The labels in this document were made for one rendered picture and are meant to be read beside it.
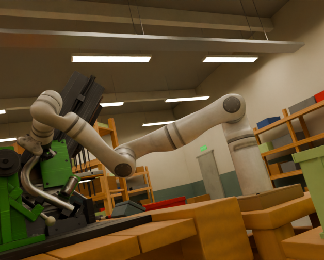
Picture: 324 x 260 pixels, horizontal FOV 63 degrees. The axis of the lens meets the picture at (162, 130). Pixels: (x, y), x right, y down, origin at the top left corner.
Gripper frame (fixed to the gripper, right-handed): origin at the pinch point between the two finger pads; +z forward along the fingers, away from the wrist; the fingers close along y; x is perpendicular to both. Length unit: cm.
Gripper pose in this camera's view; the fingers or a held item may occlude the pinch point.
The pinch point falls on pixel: (38, 155)
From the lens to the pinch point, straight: 115.0
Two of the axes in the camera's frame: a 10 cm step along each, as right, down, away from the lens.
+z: -4.2, 5.5, 7.2
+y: -8.4, -5.4, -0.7
